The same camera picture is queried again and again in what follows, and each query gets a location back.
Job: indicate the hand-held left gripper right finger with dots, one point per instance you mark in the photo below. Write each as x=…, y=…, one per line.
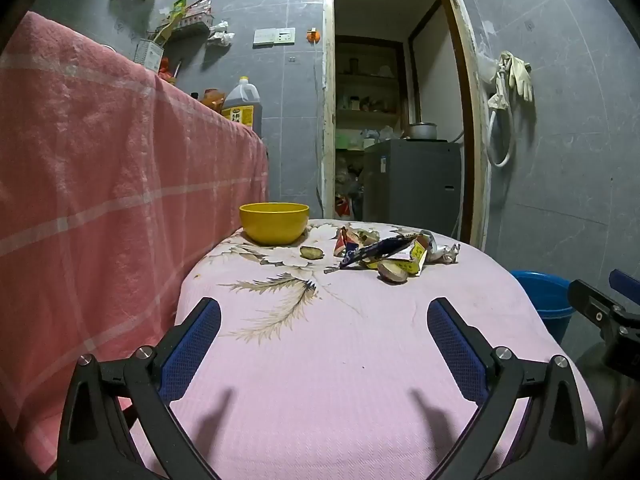
x=457, y=347

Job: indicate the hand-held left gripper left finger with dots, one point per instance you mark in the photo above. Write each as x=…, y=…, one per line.
x=192, y=345

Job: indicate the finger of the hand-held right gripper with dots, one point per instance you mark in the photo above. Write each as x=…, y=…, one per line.
x=592, y=302
x=626, y=287

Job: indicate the blue plastic bucket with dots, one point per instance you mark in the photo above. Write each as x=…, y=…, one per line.
x=545, y=305

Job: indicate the silver foil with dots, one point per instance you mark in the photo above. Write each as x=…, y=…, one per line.
x=440, y=255

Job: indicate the yellow carton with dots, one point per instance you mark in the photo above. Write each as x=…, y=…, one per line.
x=416, y=260

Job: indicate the brown potato piece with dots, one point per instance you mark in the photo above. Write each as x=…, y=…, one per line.
x=392, y=272

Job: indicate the dark blue snack wrapper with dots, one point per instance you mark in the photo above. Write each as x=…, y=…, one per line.
x=375, y=250

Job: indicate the greenish potato slice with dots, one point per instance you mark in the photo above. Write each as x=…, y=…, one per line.
x=311, y=252

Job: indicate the red paper wrapper strip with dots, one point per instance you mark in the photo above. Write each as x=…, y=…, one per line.
x=344, y=244

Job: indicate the pink floral tablecloth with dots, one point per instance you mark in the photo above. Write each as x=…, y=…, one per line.
x=325, y=360

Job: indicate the yellow bowl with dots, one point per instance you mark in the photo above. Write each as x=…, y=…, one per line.
x=274, y=227

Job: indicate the red plastic bag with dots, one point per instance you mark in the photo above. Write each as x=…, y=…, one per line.
x=345, y=206

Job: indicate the pink checked towel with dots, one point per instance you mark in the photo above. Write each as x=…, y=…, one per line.
x=100, y=185

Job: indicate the metal pot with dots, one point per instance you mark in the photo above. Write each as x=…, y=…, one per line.
x=420, y=131

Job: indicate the light green container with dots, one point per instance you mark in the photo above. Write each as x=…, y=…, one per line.
x=350, y=140

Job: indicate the orange packet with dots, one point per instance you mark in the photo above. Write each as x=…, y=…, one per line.
x=212, y=101

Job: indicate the cooking oil bottle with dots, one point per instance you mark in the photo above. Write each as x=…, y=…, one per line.
x=242, y=105

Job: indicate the clear plastic bag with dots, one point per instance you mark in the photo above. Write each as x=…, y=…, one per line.
x=486, y=67

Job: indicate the red plastic item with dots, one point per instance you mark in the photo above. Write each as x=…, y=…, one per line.
x=167, y=70

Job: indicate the storage shelf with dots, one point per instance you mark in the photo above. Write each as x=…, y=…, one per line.
x=370, y=77

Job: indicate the metal utensil holder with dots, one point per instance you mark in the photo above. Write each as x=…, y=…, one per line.
x=148, y=55

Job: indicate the crumpled white plastic bag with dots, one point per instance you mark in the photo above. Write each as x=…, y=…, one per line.
x=221, y=34

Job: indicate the wooden door frame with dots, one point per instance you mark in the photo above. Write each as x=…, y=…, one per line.
x=327, y=110

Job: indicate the white wall switch panel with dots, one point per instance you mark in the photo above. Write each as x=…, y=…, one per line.
x=274, y=36

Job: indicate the wall rack with packets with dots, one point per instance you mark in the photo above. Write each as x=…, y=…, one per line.
x=192, y=25

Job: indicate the orange wall hook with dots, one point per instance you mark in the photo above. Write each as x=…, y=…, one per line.
x=313, y=35

